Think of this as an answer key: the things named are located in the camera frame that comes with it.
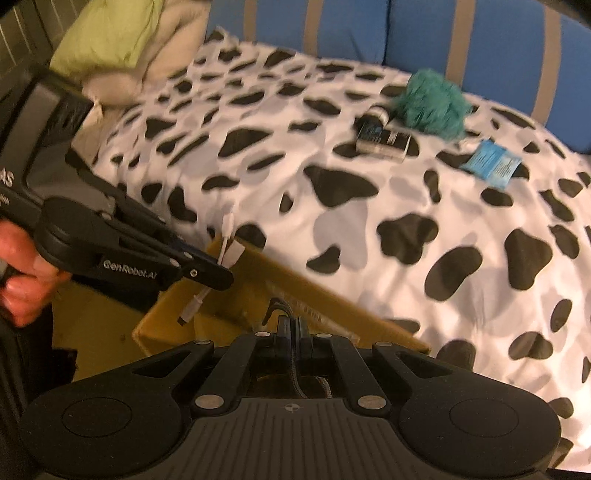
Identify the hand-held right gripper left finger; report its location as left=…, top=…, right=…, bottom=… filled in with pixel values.
left=124, top=318, right=297, bottom=411

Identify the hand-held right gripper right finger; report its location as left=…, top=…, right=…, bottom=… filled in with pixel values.
left=297, top=318, right=459, bottom=411

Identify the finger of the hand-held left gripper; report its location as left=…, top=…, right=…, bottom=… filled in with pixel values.
left=113, top=220, right=235, bottom=292
left=67, top=152, right=197, bottom=259

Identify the white cable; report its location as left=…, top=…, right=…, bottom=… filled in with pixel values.
left=178, top=212, right=245, bottom=326

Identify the cardboard box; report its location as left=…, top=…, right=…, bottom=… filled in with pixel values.
left=131, top=233, right=432, bottom=370

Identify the small black box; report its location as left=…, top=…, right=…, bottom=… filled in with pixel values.
left=355, top=115, right=411, bottom=162

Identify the blue foil packet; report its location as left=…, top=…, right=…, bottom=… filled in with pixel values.
left=459, top=140, right=522, bottom=189

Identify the teal mesh bath loofah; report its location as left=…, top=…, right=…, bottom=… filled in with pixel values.
left=392, top=68, right=474, bottom=141

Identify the person's left hand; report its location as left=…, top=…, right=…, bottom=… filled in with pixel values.
left=0, top=219, right=75, bottom=329

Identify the beige quilt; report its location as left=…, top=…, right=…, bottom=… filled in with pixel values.
left=85, top=0, right=211, bottom=107

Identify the cow print blanket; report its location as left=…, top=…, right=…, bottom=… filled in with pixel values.
left=90, top=28, right=591, bottom=472

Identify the small black white bottle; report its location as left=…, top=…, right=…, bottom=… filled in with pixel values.
left=367, top=105, right=393, bottom=127

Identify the blue grey-striped pillow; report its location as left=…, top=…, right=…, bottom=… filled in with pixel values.
left=205, top=0, right=391, bottom=65
left=383, top=0, right=591, bottom=155

